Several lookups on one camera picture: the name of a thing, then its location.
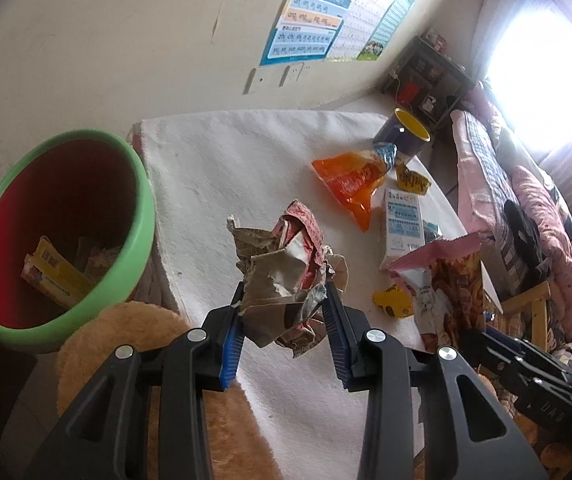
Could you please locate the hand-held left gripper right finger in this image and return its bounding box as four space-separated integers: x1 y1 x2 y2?
323 282 549 480

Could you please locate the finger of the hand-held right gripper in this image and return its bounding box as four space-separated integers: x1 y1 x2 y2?
471 330 572 428

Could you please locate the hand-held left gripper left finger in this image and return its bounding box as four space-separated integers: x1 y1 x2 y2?
23 282 245 480

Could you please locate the printed paper wrapper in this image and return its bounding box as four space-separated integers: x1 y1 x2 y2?
226 200 349 358

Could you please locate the pink foil bag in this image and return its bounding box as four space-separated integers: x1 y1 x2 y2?
388 232 489 353

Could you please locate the white and blue milk carton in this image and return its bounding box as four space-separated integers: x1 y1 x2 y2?
378 187 427 271

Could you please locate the pale pink wrapper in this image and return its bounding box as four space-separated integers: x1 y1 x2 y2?
78 237 123 281

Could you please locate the orange snack bag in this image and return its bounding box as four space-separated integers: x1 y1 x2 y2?
312 150 392 233

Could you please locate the yellow candy wrapper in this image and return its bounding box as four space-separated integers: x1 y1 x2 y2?
396 162 433 195

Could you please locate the long yellow packet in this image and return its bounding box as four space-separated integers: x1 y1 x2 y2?
21 236 94 308

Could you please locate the small light blue wrapper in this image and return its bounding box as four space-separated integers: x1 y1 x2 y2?
372 142 398 171

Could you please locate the green bin with red inside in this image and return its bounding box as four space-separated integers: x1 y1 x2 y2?
0 129 157 353

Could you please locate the wooden chair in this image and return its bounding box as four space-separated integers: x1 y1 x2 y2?
483 280 552 341

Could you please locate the tan fuzzy cushion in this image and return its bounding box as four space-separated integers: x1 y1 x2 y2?
56 301 542 480

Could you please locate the black garment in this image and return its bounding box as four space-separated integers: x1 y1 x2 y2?
503 200 542 266

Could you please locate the pink quilt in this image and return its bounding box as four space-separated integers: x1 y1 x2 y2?
511 165 572 331

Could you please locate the white towel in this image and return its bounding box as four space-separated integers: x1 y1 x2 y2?
133 108 472 480

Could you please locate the bed with plaid sheet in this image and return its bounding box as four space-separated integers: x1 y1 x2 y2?
448 85 572 331

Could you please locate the blue mug with yellow inside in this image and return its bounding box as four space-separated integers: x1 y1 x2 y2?
373 108 432 161

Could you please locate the red box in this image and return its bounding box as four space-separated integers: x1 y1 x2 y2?
397 82 420 106

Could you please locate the dark shelf unit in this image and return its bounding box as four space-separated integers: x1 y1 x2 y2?
380 35 477 128

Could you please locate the window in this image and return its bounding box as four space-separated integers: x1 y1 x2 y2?
486 0 572 153

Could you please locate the pink curtain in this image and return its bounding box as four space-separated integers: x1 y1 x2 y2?
471 0 572 86

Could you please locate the white wall socket with hole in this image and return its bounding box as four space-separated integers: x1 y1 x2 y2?
244 66 270 95

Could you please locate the white chart wall poster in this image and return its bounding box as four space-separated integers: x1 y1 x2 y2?
326 0 402 63

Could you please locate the blue letter wall poster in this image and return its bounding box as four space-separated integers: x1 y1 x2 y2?
259 0 349 67

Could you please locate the green chart wall poster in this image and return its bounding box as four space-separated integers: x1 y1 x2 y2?
356 0 418 62

